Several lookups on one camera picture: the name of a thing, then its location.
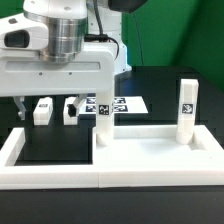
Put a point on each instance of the white U-shaped obstacle fence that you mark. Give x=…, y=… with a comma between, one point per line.
x=203, y=172

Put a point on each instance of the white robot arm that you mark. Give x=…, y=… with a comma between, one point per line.
x=78, y=10

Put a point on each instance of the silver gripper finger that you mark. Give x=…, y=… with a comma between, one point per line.
x=19, y=101
x=76, y=105

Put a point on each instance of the white desk top tray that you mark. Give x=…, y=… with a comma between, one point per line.
x=150, y=145

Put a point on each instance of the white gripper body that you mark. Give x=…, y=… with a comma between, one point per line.
x=48, y=56

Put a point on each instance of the fiducial marker base sheet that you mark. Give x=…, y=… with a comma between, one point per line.
x=123, y=105

